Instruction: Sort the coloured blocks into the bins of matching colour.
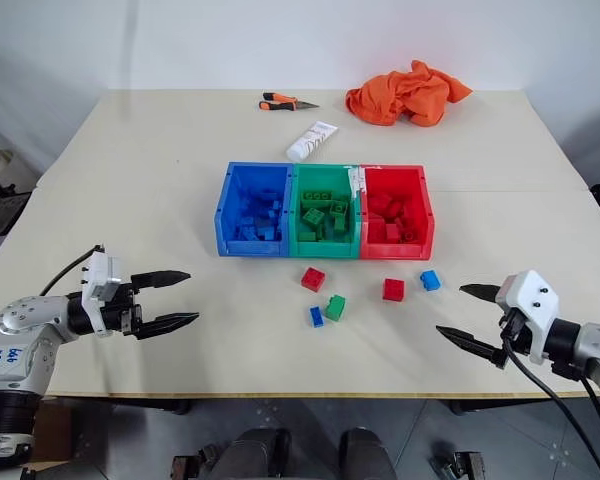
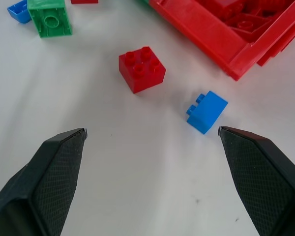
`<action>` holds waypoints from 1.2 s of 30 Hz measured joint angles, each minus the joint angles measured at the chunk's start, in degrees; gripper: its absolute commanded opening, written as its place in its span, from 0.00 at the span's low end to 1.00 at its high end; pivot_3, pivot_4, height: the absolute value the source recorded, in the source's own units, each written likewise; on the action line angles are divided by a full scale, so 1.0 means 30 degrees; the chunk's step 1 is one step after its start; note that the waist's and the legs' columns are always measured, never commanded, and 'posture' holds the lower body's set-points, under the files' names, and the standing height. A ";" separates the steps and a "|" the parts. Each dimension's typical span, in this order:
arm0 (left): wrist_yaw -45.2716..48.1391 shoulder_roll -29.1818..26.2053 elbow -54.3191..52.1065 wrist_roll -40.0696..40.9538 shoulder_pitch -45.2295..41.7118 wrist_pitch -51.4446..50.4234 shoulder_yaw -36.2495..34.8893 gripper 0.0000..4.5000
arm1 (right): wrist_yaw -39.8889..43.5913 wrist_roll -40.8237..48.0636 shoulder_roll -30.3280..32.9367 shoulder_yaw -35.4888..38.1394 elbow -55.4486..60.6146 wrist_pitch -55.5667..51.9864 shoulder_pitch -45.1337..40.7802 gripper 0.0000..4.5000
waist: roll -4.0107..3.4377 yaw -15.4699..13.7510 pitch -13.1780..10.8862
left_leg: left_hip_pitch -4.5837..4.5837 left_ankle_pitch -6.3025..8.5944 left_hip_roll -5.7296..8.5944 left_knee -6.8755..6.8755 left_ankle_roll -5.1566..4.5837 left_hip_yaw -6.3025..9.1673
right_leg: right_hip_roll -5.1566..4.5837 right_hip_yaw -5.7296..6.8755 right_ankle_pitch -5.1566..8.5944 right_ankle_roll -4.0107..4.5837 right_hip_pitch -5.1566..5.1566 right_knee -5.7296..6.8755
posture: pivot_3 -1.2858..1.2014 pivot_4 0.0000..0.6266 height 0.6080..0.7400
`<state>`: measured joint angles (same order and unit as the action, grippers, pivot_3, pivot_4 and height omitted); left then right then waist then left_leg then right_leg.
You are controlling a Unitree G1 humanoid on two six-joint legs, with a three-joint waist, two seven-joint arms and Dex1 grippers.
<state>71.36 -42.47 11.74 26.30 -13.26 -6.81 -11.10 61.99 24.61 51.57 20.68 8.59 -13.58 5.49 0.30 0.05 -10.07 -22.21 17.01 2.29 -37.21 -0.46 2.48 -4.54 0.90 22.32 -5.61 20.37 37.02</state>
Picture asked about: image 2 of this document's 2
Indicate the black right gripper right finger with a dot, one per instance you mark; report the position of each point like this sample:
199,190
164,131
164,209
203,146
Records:
260,177

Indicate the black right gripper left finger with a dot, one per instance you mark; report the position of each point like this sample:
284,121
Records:
46,177

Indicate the blue small building brick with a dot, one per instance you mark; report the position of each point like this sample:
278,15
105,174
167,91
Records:
206,114

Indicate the red square building brick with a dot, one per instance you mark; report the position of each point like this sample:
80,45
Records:
141,71

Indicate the red brick in tray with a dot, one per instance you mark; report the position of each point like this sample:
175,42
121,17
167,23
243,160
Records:
248,25

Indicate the red plastic tray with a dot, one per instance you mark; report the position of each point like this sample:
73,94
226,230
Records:
211,32

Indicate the green square building brick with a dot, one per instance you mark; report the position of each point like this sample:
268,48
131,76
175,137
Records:
50,18

